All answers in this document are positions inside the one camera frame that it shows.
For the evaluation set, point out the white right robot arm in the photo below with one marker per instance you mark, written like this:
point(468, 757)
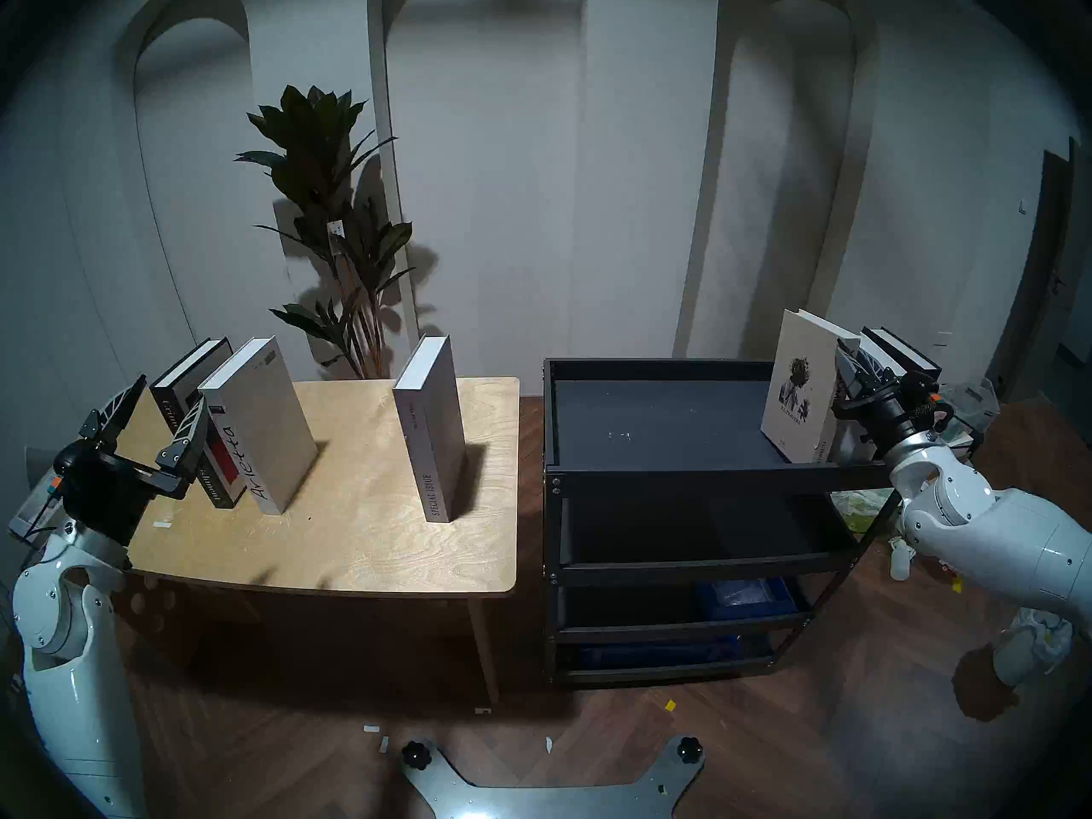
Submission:
point(1007, 536)

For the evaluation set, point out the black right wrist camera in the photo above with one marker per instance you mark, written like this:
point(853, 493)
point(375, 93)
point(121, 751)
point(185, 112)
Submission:
point(930, 392)

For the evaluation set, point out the blue plastic bin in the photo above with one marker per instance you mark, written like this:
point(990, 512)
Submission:
point(755, 595)

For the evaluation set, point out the grey Special Issue book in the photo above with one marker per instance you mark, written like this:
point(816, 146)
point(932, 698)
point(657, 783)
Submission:
point(431, 433)

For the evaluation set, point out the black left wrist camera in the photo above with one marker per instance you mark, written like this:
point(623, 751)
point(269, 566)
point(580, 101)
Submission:
point(66, 466)

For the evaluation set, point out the dark room door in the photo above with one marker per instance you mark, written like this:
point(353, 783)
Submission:
point(1045, 271)

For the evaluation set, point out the dark green potted plant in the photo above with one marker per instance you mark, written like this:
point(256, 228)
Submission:
point(316, 160)

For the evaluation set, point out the small white bottle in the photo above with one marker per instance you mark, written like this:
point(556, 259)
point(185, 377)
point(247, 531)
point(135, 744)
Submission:
point(901, 561)

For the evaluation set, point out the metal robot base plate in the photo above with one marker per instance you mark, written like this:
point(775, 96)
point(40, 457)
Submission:
point(546, 800)

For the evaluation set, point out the white Welcome book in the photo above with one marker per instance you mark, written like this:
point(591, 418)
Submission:
point(802, 391)

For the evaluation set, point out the black Crime and Punishment book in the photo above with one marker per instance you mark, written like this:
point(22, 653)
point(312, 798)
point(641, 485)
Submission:
point(192, 369)

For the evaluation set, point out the white Arietta book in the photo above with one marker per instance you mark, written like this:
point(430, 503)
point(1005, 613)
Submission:
point(273, 433)

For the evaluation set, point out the black metal shelf cart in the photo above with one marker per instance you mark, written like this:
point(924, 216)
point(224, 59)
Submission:
point(665, 425)

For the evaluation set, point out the light wooden table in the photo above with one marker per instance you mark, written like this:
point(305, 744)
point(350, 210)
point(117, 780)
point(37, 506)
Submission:
point(367, 553)

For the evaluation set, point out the clear plastic storage box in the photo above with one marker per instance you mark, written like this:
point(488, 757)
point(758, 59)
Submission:
point(972, 403)

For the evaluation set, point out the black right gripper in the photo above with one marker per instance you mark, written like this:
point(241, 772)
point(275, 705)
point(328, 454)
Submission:
point(887, 412)

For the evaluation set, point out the white bagged trash bin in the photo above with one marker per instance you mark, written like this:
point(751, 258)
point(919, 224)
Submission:
point(1032, 647)

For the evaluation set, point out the black base knob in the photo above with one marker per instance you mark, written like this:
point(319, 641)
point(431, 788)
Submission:
point(688, 749)
point(415, 754)

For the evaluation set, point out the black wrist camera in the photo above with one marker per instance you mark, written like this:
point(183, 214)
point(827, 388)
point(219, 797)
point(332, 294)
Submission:
point(930, 392)
point(66, 466)

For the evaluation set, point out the black Century book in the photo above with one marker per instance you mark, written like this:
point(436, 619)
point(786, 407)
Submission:
point(904, 352)

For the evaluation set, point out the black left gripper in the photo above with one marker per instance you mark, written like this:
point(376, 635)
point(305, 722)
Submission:
point(107, 493)

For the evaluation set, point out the thin grey cover book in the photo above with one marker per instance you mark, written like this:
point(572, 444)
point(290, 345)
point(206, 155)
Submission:
point(30, 506)

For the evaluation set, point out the green plastic bag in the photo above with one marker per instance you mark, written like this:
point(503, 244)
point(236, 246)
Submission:
point(862, 510)

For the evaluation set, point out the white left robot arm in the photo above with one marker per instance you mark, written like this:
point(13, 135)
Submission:
point(68, 655)

